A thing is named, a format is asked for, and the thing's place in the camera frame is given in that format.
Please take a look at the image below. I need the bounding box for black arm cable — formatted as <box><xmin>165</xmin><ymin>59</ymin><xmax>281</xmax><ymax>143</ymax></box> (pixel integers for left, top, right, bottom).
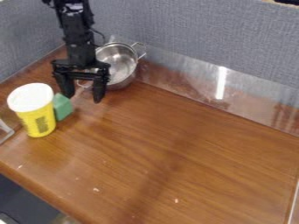
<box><xmin>89</xmin><ymin>28</ymin><xmax>108</xmax><ymax>47</ymax></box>

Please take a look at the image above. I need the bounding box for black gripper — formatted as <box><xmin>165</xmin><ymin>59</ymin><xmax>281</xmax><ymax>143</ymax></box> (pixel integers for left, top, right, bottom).
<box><xmin>50</xmin><ymin>59</ymin><xmax>109</xmax><ymax>103</ymax></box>

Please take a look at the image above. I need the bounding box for clear acrylic barrier panel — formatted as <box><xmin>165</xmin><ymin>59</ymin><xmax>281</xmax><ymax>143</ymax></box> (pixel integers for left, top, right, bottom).
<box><xmin>0</xmin><ymin>34</ymin><xmax>299</xmax><ymax>145</ymax></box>

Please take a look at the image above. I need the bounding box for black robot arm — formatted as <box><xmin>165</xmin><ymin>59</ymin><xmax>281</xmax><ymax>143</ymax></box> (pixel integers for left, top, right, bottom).
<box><xmin>41</xmin><ymin>0</ymin><xmax>109</xmax><ymax>103</ymax></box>

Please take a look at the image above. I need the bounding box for silver metal pot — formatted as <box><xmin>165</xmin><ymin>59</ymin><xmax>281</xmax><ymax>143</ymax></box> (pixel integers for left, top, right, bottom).
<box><xmin>96</xmin><ymin>42</ymin><xmax>145</xmax><ymax>90</ymax></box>

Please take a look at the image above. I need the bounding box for yellow play-doh can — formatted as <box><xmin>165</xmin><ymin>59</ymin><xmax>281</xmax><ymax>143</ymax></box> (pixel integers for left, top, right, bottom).
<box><xmin>6</xmin><ymin>83</ymin><xmax>56</xmax><ymax>137</ymax></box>

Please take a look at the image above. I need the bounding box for green block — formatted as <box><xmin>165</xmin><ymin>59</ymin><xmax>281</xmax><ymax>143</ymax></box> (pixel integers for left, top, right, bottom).
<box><xmin>52</xmin><ymin>93</ymin><xmax>73</xmax><ymax>121</ymax></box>

